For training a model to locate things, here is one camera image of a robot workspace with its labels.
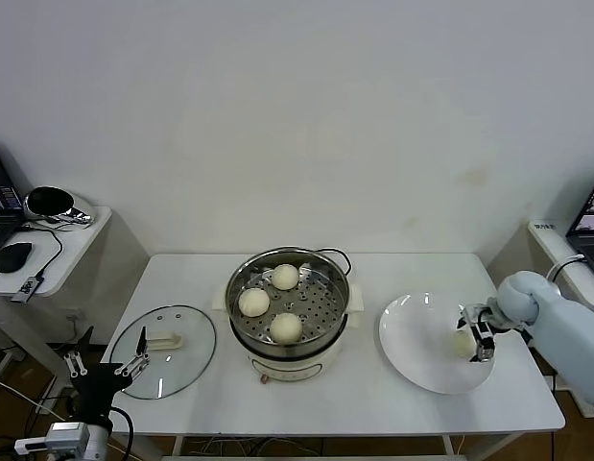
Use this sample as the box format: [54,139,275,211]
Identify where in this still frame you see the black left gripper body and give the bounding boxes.
[68,364,134,424]

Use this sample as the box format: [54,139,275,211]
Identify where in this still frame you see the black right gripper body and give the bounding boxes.
[463,301,503,335]

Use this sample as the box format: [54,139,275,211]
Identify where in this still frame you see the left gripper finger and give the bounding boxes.
[61,326,95,378]
[113,326,151,377]

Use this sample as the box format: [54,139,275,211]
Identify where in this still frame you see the white steamed baozi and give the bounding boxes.
[269,312,303,345]
[237,287,271,318]
[271,263,300,292]
[450,331,476,359]

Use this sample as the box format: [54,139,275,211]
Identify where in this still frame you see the round glass lid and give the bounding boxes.
[108,303,218,400]

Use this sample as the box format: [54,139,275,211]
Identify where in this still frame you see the stainless steel steamer basket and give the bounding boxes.
[226,247,351,352]

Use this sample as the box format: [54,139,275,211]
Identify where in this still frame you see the white round plate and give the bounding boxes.
[378,292,497,396]

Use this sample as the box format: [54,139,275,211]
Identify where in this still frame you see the grey usb hub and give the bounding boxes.
[11,276,42,303]

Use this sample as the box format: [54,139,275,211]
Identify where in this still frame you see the white side desk with label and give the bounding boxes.
[526,220,594,419]

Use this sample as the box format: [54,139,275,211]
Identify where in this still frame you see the white side desk with mouse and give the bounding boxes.
[0,205,115,400]

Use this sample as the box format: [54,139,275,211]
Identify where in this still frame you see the black computer mouse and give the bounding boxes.
[0,240,34,274]

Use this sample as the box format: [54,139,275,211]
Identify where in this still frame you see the black laptop with pink screen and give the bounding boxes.
[564,172,594,282]

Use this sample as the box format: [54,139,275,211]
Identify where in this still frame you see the cream electric cooker base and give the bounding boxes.
[213,282,365,385]

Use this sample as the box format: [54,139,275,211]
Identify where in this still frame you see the chrome and black headset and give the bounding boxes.
[25,184,96,227]

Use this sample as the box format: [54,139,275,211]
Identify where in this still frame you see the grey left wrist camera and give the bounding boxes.
[15,421,92,453]

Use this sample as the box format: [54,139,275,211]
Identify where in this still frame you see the white floor cable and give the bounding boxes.
[0,374,67,419]

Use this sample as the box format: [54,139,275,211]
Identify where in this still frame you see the grey charger cable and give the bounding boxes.
[545,255,588,282]

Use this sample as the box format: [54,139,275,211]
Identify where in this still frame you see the black usb cable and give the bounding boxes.
[15,223,65,279]

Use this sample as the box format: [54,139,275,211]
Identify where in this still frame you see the thin tangled wires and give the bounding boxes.
[185,434,326,457]

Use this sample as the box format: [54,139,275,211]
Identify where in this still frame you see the black cooker power cord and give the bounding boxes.
[315,247,353,278]

